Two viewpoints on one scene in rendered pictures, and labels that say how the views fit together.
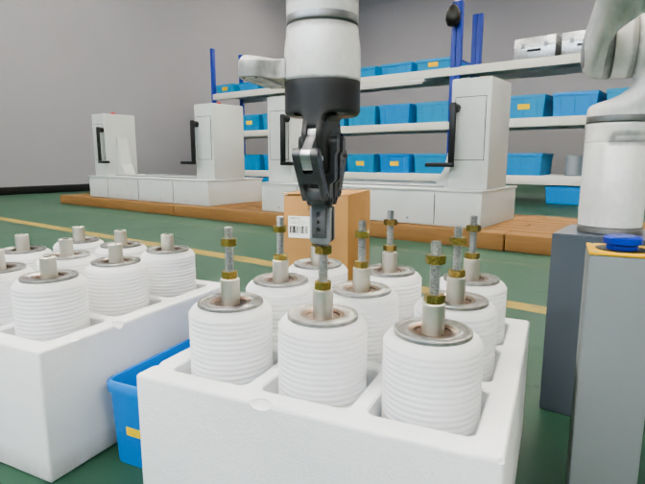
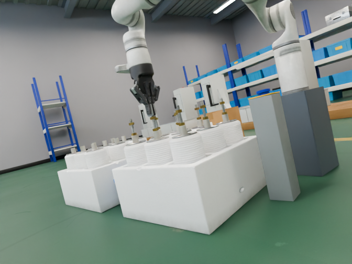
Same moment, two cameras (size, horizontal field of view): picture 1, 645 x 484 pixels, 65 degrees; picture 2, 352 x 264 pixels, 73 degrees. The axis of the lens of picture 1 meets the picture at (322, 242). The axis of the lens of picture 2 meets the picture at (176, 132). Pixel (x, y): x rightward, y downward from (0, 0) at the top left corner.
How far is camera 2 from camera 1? 0.39 m
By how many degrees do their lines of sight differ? 20
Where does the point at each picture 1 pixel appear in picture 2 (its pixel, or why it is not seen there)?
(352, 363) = (165, 151)
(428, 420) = (181, 162)
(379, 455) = (167, 175)
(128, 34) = not seen: hidden behind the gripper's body
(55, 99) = (127, 103)
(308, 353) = (150, 150)
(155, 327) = not seen: hidden behind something
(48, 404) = (96, 187)
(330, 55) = (135, 58)
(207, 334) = (127, 152)
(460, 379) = (187, 146)
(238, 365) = (138, 161)
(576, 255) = not seen: hidden behind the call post
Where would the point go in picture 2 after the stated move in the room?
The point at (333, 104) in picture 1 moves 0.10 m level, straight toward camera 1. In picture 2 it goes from (140, 72) to (122, 68)
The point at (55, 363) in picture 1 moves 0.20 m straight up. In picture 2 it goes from (96, 174) to (84, 126)
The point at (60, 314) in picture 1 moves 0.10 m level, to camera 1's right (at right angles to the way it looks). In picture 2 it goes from (98, 160) to (117, 156)
